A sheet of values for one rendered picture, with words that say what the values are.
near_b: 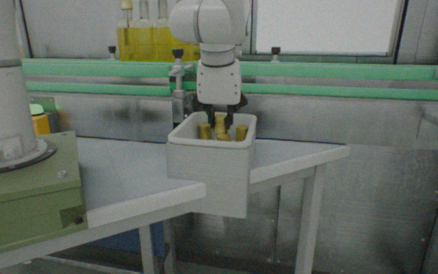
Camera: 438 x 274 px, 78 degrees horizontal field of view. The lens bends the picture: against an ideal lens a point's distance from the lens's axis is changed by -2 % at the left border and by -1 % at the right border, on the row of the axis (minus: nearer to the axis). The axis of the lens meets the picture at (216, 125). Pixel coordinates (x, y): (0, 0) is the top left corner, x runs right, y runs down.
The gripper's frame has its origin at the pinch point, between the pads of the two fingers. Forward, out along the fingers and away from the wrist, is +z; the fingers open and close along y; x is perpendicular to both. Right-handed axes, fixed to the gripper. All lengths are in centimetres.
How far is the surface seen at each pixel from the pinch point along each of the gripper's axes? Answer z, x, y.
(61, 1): -23, -43, 68
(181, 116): 1.1, -2.5, 10.9
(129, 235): 44, 7, 32
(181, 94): -4.8, -3.3, 10.6
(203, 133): 5.1, -0.6, 4.8
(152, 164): 6.2, 11.5, 14.8
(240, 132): 3.9, -0.5, -4.9
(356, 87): -3.3, -14.3, -34.7
